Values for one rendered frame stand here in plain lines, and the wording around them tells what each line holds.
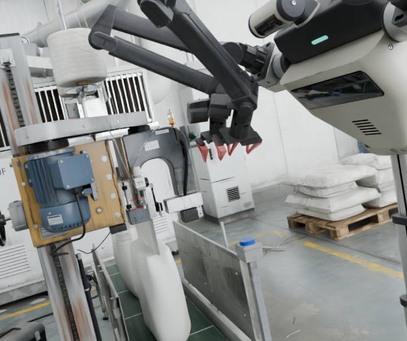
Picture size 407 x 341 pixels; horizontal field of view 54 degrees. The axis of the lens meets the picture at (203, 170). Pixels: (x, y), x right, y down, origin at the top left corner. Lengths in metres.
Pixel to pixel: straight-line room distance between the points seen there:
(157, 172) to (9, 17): 2.75
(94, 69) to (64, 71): 0.09
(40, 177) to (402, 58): 1.01
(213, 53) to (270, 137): 5.43
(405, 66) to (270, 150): 5.41
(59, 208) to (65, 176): 0.12
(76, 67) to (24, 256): 3.18
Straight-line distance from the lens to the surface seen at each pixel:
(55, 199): 1.31
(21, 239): 4.30
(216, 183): 5.31
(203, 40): 0.93
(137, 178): 1.46
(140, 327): 2.24
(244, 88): 1.03
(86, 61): 1.33
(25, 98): 1.56
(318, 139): 6.82
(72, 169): 1.23
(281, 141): 6.44
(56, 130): 1.28
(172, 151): 1.54
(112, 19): 1.22
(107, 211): 1.52
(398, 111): 1.05
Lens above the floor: 1.31
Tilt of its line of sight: 6 degrees down
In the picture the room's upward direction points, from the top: 12 degrees counter-clockwise
